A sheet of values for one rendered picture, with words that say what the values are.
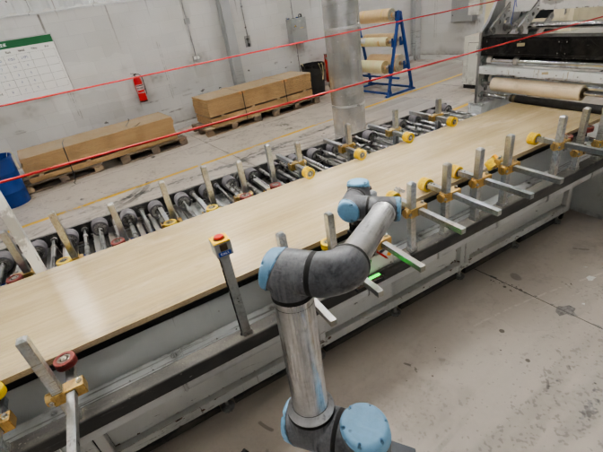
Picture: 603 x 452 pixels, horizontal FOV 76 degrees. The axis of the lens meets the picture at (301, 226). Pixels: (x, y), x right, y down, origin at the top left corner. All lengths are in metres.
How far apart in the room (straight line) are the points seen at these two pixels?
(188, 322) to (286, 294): 1.07
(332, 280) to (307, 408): 0.49
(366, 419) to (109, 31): 7.98
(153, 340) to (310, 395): 0.98
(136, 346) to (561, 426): 2.09
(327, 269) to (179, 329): 1.21
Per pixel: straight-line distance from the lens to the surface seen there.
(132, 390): 1.87
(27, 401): 2.11
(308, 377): 1.18
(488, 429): 2.39
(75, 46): 8.43
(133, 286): 2.09
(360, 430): 1.31
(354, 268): 0.94
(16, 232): 2.50
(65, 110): 8.46
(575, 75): 3.83
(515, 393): 2.56
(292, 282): 0.94
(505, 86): 4.15
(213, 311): 2.00
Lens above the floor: 1.98
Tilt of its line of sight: 30 degrees down
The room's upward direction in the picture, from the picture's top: 9 degrees counter-clockwise
